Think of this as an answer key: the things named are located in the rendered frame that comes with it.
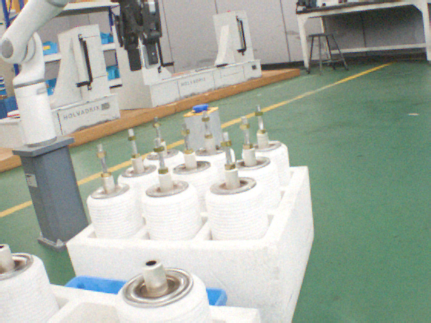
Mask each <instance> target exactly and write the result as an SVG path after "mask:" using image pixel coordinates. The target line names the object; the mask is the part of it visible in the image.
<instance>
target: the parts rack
mask: <svg viewBox="0 0 431 323"><path fill-rule="evenodd" d="M1 1H2V7H3V12H4V17H5V24H6V29H8V28H9V27H10V26H11V24H12V23H13V22H14V20H16V19H17V17H18V16H19V14H20V13H21V11H22V9H23V8H24V7H25V3H24V2H23V1H24V0H19V2H18V3H19V5H20V10H21V11H20V12H17V13H16V14H15V15H13V16H12V17H11V18H9V15H10V11H11V8H12V0H11V3H10V5H9V11H8V7H7V5H6V3H7V2H6V0H1ZM113 5H117V6H115V7H112V8H111V6H113ZM117 7H119V3H117V2H116V3H111V2H110V1H109V0H104V1H92V2H81V3H70V4H68V5H67V6H66V7H65V8H64V9H63V10H62V11H61V12H59V13H58V14H57V15H56V16H55V17H53V18H60V17H63V16H74V15H85V14H88V13H99V12H107V14H109V24H110V28H111V29H110V31H111V32H112V26H114V22H113V19H112V14H113V15H115V13H114V12H112V9H113V8H117ZM102 51H103V52H109V51H114V53H115V61H116V64H118V59H117V57H118V56H117V52H116V49H115V43H111V44H105V45H103V46H102ZM61 57H62V54H61V53H58V54H52V55H47V56H43V58H44V61H45V64H47V63H52V62H56V61H61ZM14 69H15V77H17V76H18V75H19V74H20V71H19V69H22V63H21V62H19V63H18V64H14ZM108 84H109V87H111V86H114V85H117V84H120V86H121V87H122V81H121V78H115V79H114V80H112V81H108Z"/></svg>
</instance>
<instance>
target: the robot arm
mask: <svg viewBox="0 0 431 323"><path fill-rule="evenodd" d="M70 1H71V0H28V1H27V3H26V5H25V7H24V8H23V9H22V11H21V13H20V14H19V16H18V17H17V19H16V20H14V22H13V23H12V24H11V26H10V27H9V28H8V29H7V31H6V32H5V34H4V35H3V36H2V39H1V41H0V56H1V58H2V59H3V60H4V62H7V63H11V64H18V63H19V62H21V63H22V70H21V71H20V74H19V75H18V76H17V77H15V78H14V79H13V83H12V84H13V86H14V89H15V97H16V98H17V99H16V101H17V104H18V112H19V114H20V118H21V123H22V127H23V130H24V136H25V140H26V144H27V146H28V148H34V147H39V146H43V145H47V144H50V143H53V142H55V141H57V138H56V134H55V126H54V122H53V119H52V114H51V113H52V111H51V108H50V104H49V102H48V93H47V91H46V84H45V79H44V77H45V65H44V64H45V61H44V58H43V50H42V42H41V40H40V37H39V36H38V33H36V32H37V31H38V30H39V29H40V28H41V27H42V26H43V25H44V24H46V23H47V22H49V21H50V20H51V19H52V18H53V17H55V16H56V15H57V14H58V13H59V12H61V11H62V10H63V9H64V8H65V7H66V6H67V5H68V3H69V2H70ZM109 1H110V2H111V3H116V2H117V3H119V6H120V11H119V15H113V20H114V23H115V30H116V34H117V37H118V44H119V47H120V48H121V47H123V48H124V50H126V54H127V55H126V57H127V61H128V65H129V71H130V72H134V71H138V70H141V69H142V63H141V59H140V56H141V55H140V51H139V48H138V46H139V40H140V42H141V43H142V45H145V46H142V50H143V55H144V63H145V68H146V69H153V68H159V66H160V64H159V57H158V52H157V48H156V43H157V41H158V40H159V38H161V37H162V26H161V21H160V18H161V15H160V10H159V2H158V1H157V0H152V1H148V0H109ZM155 29H156V31H155ZM144 33H145V34H144ZM144 35H145V36H144ZM132 37H133V38H132Z"/></svg>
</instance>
